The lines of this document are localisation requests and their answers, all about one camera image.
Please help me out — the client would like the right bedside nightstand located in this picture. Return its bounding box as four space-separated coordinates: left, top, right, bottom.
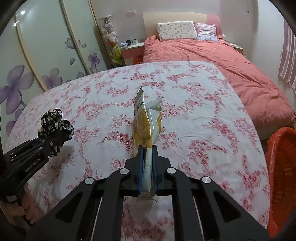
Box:
228 43 244 55

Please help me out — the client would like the stack of plush toys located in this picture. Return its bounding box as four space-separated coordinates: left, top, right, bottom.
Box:
100 16 125 67

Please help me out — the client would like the floral white pillow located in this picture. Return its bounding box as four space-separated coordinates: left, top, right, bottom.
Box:
156 21 198 41

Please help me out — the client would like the pink left nightstand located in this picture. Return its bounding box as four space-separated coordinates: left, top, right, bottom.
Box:
121 42 144 66

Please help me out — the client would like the orange trash basket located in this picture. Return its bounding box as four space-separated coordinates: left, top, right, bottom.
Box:
265 127 296 237

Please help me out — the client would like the pink striped pillow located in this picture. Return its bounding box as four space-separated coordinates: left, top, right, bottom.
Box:
195 23 218 42

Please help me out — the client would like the white mug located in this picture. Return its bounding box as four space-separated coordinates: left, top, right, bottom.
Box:
132 39 138 45

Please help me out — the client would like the pink striped curtain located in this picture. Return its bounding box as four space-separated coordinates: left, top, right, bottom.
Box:
278 20 296 92

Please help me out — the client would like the yellow white snack wrapper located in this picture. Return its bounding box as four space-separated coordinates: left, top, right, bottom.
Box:
133 88 162 200

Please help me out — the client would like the pink floral tablecloth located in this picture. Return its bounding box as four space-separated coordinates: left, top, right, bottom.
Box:
1 61 270 240

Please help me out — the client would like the person's left hand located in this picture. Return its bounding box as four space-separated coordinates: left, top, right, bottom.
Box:
1 184 40 226

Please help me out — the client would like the floral sliding wardrobe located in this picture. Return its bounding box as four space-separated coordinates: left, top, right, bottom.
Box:
1 0 111 142

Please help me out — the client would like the black daisy print scrunchie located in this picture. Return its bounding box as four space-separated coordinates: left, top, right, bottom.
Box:
38 108 74 157

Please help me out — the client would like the coral red duvet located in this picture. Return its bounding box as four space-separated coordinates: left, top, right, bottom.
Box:
144 36 295 140

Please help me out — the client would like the beige pink headboard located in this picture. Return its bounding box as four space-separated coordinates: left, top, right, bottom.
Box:
142 11 221 40

